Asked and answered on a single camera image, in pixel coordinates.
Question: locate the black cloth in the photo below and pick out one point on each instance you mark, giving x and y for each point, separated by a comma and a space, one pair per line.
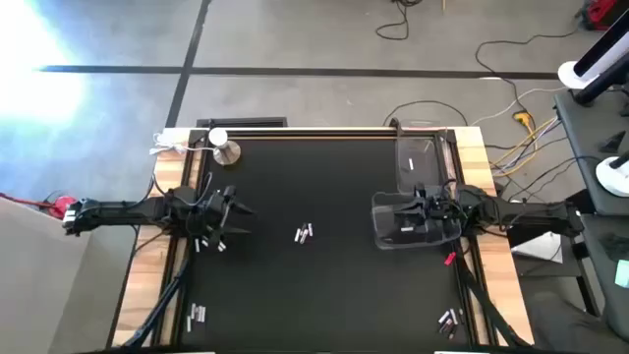
614, 243

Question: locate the black frame strut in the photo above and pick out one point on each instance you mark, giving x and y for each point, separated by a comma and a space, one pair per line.
484, 305
162, 305

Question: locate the black aluminium table frame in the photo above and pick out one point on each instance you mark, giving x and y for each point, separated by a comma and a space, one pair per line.
319, 133

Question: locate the grey side table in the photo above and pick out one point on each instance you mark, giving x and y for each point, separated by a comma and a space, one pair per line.
585, 147
607, 275

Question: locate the clear plastic bin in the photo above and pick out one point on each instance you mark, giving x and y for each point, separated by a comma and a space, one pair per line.
388, 236
422, 157

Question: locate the white board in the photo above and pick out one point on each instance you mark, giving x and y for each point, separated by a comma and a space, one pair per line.
540, 248

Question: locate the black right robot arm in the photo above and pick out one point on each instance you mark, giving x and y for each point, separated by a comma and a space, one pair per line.
531, 214

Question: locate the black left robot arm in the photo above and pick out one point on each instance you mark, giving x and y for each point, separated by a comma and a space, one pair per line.
123, 214

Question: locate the red floor lamp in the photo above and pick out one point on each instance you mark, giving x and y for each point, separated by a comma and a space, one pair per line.
63, 206

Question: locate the black flat bar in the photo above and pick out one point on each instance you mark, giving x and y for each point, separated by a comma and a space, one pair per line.
587, 199

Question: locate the black and white pole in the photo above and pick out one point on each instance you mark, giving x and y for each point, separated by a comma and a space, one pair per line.
607, 46

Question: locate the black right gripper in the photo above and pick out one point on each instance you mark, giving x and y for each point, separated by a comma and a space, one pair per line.
437, 206

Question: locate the white bulb brass lamp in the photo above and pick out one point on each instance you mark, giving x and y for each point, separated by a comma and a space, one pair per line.
227, 153

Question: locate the small red clip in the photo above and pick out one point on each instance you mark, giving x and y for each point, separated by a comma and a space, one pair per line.
449, 258

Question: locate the grey cabinet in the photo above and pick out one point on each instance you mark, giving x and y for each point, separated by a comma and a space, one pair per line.
34, 285

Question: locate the red toolbox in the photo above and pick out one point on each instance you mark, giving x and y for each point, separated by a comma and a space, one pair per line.
602, 12

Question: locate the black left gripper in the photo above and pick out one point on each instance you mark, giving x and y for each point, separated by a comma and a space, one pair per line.
216, 211

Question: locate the small black object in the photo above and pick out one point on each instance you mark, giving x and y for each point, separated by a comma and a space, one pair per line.
614, 143

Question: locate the pale paper note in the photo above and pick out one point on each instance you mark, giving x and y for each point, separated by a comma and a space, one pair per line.
623, 274

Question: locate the white round stand base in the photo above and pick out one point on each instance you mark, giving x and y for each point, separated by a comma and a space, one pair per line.
570, 76
614, 179

